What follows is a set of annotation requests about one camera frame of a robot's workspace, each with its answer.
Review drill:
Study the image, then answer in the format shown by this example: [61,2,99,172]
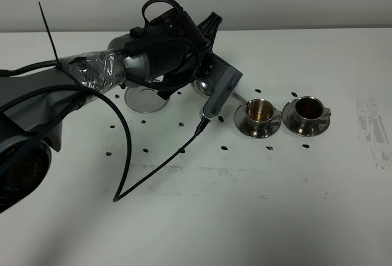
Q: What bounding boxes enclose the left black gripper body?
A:
[146,10,213,90]

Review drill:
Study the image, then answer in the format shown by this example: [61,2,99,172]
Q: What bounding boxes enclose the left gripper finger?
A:
[198,12,222,48]

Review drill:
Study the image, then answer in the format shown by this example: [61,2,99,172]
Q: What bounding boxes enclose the stainless steel teapot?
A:
[191,79,248,107]

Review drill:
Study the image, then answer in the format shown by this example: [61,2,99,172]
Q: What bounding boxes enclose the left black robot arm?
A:
[1,8,222,211]

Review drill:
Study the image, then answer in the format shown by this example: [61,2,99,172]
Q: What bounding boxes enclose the teapot steel saucer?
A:
[124,82,168,113]

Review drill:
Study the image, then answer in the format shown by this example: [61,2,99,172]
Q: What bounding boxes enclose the left cup steel saucer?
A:
[234,104,281,139]

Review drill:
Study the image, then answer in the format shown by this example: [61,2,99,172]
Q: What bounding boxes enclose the cup steel saucer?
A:
[282,98,330,137]
[234,104,281,139]

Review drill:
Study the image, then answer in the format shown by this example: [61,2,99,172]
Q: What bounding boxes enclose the left steel teacup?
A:
[245,99,281,127]

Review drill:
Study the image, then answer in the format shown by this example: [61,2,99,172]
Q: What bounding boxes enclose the steel teacup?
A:
[245,99,281,127]
[293,96,331,126]

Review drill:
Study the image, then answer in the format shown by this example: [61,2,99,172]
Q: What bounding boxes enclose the right cup steel saucer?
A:
[282,98,330,137]

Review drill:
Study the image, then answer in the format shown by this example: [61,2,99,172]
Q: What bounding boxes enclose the right steel teacup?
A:
[293,96,331,126]

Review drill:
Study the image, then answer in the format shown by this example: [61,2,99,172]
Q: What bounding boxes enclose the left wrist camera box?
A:
[198,54,243,120]

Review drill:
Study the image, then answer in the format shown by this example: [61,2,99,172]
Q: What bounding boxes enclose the black cable zip tie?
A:
[38,1,86,96]

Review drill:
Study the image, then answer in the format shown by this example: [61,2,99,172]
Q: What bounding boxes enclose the left black camera cable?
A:
[0,0,212,203]

